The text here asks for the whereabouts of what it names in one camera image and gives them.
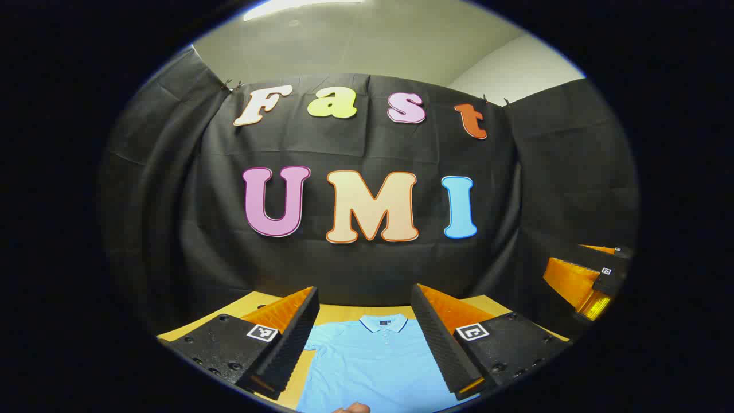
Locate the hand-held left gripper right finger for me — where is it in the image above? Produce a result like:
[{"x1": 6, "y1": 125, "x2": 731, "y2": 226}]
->
[{"x1": 410, "y1": 283, "x2": 570, "y2": 402}]

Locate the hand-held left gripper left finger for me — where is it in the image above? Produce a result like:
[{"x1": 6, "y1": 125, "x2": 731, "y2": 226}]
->
[{"x1": 157, "y1": 286, "x2": 321, "y2": 401}]

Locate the light blue T-shirt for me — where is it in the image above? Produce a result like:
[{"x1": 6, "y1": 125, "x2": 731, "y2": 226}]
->
[{"x1": 295, "y1": 314, "x2": 480, "y2": 413}]

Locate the black backdrop cloth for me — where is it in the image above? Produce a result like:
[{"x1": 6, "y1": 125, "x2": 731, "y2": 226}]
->
[{"x1": 97, "y1": 46, "x2": 640, "y2": 339}]

